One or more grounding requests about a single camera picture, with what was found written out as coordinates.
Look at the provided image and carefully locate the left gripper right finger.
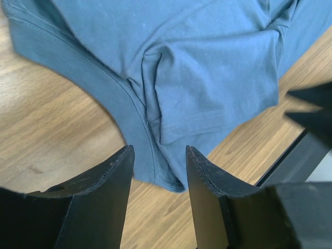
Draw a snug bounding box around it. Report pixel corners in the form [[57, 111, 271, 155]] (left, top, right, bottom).
[[186, 146, 331, 248]]

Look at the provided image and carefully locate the blue-grey t-shirt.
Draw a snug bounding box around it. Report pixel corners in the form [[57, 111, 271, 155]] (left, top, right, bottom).
[[2, 1, 331, 192]]

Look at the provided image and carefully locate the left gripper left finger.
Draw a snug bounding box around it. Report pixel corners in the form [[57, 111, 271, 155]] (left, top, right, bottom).
[[1, 146, 135, 248]]

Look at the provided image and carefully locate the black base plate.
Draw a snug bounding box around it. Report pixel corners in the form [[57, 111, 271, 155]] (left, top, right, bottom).
[[255, 130, 329, 187]]

